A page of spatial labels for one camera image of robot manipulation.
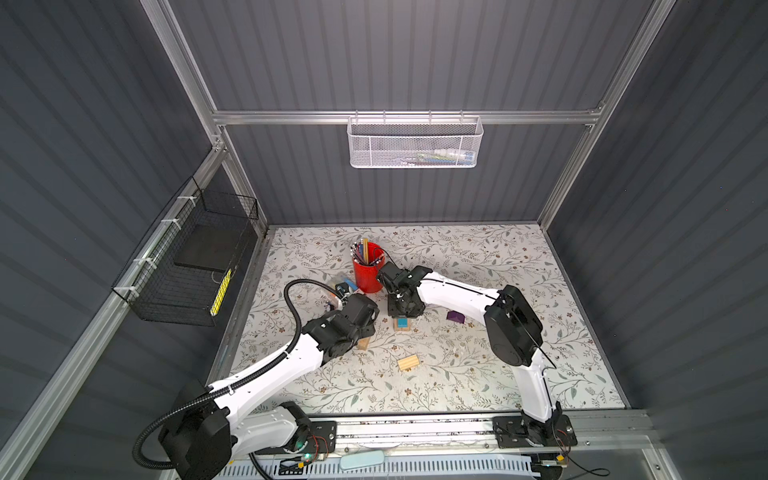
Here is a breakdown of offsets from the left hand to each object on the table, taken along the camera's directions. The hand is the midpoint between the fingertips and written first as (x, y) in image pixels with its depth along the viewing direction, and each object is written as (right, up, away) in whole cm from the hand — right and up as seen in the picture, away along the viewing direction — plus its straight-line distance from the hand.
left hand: (365, 319), depth 82 cm
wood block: (+9, -5, +10) cm, 14 cm away
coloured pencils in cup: (-3, +19, +14) cm, 23 cm away
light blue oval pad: (+1, -29, -14) cm, 32 cm away
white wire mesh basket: (+17, +65, +41) cm, 79 cm away
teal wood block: (+11, -3, +9) cm, 14 cm away
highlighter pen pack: (-7, +8, +20) cm, 22 cm away
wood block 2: (-1, -8, +4) cm, 9 cm away
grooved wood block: (+12, -13, +3) cm, 18 cm away
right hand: (+10, -1, +10) cm, 14 cm away
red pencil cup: (0, +11, +18) cm, 21 cm away
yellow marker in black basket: (-33, +10, -13) cm, 36 cm away
